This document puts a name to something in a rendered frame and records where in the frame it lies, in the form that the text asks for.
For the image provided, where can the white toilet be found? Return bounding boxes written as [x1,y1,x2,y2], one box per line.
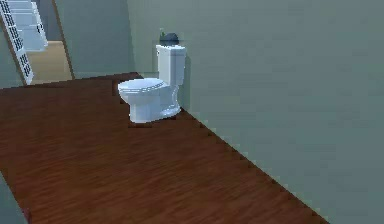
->
[117,44,187,124]

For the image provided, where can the dark round object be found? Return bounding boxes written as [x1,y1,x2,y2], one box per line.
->
[159,31,181,47]

